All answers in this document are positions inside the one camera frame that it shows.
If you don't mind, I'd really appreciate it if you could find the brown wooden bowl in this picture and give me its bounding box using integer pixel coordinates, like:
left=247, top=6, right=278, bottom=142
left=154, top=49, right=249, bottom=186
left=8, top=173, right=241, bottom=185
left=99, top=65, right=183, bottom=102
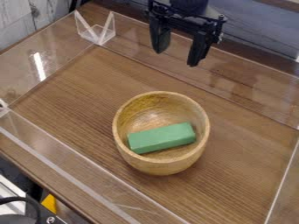
left=113, top=91, right=211, bottom=176

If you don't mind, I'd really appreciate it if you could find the black cable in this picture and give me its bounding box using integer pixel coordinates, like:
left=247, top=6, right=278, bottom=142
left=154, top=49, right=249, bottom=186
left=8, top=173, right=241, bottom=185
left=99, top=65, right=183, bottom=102
left=0, top=196, right=41, bottom=221

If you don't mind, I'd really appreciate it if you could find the clear acrylic barrier wall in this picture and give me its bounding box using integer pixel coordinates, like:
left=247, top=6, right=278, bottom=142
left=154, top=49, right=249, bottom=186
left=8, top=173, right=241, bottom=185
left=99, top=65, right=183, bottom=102
left=0, top=5, right=299, bottom=224

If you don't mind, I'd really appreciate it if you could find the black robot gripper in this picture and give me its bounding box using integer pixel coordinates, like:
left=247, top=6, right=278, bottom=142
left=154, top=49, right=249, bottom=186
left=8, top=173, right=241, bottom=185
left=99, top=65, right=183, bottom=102
left=146, top=0, right=229, bottom=67

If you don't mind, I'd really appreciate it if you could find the green rectangular block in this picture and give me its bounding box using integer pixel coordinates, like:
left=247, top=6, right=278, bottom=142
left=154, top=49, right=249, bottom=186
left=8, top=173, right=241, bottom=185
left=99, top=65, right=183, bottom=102
left=127, top=122, right=197, bottom=154

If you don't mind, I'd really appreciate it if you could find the clear acrylic corner bracket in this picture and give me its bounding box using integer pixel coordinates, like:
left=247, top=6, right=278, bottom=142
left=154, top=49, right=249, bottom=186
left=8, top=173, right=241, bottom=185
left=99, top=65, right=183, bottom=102
left=74, top=11, right=117, bottom=46

